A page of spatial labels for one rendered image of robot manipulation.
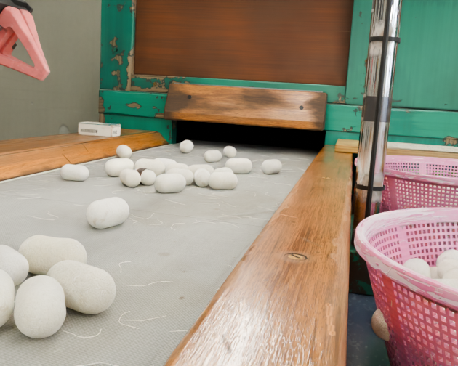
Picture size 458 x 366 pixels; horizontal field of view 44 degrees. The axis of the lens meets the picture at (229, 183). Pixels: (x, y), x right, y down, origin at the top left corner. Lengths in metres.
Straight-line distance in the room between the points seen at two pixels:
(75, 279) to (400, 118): 0.87
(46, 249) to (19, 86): 2.21
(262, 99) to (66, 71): 1.44
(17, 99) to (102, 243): 2.15
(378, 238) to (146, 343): 0.19
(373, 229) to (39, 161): 0.45
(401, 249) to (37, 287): 0.26
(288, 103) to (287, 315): 0.84
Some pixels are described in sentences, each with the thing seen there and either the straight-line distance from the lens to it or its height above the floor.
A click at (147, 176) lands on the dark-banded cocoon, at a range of 0.62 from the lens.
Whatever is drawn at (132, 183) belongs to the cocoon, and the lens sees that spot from 0.60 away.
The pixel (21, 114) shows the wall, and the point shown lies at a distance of 2.51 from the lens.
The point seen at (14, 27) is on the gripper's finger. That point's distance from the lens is 0.68.
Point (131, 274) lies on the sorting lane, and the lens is 0.33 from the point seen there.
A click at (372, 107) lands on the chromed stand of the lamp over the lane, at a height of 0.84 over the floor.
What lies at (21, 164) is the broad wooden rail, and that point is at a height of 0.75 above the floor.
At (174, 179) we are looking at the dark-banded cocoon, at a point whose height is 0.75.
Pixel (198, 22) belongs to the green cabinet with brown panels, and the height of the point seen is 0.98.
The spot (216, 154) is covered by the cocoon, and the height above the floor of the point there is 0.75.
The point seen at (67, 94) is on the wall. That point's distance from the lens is 2.38.
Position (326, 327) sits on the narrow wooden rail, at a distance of 0.21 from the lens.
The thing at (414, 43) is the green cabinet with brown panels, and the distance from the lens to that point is 1.09.
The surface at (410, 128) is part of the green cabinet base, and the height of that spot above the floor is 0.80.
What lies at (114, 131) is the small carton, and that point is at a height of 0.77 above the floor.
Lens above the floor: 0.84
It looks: 9 degrees down
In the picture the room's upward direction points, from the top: 4 degrees clockwise
